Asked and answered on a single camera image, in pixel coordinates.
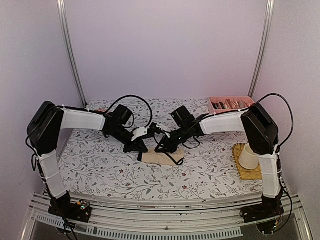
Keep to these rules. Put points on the beige underwear black trim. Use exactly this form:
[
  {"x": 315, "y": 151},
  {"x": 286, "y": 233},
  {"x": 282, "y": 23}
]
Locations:
[{"x": 164, "y": 159}]

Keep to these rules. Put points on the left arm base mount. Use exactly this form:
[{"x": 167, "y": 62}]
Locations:
[{"x": 63, "y": 207}]

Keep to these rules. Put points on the red patterned rolled underwear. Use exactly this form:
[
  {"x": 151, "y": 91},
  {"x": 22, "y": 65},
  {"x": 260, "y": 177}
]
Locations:
[{"x": 101, "y": 110}]

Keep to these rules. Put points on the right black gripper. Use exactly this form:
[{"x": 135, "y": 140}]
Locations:
[{"x": 170, "y": 146}]

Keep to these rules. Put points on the floral table cloth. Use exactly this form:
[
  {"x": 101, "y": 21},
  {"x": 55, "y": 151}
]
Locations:
[{"x": 94, "y": 165}]

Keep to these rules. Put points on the yellow woven mat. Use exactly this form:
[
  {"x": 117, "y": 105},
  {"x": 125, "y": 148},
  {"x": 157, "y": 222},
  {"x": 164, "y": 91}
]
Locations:
[{"x": 243, "y": 173}]

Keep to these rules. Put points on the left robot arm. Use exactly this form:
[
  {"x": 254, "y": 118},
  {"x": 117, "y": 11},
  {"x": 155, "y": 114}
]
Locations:
[{"x": 44, "y": 129}]

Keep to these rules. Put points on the right aluminium frame post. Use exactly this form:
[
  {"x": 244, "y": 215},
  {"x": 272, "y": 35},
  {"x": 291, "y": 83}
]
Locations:
[{"x": 267, "y": 23}]

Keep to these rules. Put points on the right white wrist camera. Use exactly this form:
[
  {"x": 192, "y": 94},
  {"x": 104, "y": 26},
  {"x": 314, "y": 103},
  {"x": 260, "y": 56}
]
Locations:
[{"x": 160, "y": 129}]

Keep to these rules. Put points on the left aluminium frame post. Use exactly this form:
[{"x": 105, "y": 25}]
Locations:
[{"x": 61, "y": 7}]

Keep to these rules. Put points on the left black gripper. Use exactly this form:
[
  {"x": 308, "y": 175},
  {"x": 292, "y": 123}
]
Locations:
[{"x": 135, "y": 146}]

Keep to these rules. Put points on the front aluminium rail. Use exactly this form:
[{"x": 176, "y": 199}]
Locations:
[{"x": 200, "y": 219}]

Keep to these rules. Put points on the aluminium frame post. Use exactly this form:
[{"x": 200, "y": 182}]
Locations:
[
  {"x": 61, "y": 7},
  {"x": 267, "y": 23}
]

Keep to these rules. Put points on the cream ribbed cup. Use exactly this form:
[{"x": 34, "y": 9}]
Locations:
[{"x": 248, "y": 159}]

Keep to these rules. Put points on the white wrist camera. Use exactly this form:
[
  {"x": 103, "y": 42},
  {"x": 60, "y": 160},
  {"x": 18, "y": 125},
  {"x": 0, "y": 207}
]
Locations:
[
  {"x": 160, "y": 129},
  {"x": 139, "y": 132}
]

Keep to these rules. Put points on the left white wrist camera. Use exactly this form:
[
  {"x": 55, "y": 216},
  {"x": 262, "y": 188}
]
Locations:
[{"x": 139, "y": 132}]

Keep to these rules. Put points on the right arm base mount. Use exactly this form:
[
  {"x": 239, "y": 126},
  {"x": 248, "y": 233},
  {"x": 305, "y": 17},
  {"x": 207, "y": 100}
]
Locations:
[{"x": 268, "y": 208}]

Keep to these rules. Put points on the pink divided organizer tray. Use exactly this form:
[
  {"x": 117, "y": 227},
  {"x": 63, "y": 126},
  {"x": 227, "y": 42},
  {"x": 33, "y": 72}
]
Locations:
[{"x": 221, "y": 104}]

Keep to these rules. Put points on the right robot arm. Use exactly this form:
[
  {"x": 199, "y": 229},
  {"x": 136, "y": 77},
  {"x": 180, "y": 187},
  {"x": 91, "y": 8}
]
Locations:
[{"x": 260, "y": 129}]

